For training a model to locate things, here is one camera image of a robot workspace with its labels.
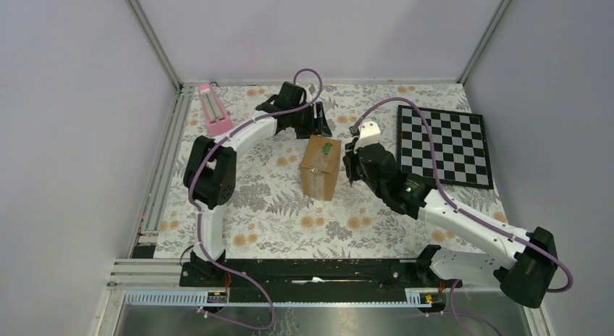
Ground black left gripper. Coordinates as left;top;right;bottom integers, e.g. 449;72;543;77
290;101;331;140

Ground brown cardboard express box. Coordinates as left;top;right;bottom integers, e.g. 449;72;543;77
300;135;342;201

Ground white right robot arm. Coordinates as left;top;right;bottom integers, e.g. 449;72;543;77
342;138;561;308

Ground floral table mat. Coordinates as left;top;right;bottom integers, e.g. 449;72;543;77
153;84;508;259

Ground black white checkerboard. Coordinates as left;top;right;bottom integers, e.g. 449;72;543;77
397;105;494;190

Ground pink metronome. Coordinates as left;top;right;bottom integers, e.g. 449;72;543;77
197;84;234;136

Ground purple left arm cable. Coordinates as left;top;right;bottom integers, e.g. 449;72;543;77
187;68;323;332

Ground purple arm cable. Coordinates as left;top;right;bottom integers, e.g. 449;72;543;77
352;97;574;336
187;68;323;332

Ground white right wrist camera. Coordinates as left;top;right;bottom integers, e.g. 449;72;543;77
350;120;381;153

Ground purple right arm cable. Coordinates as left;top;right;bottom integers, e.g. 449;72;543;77
352;97;574;336

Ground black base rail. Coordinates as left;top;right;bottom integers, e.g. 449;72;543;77
179;258;454;298

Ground grey slotted cable duct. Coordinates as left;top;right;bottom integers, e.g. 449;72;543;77
125;286;445;308

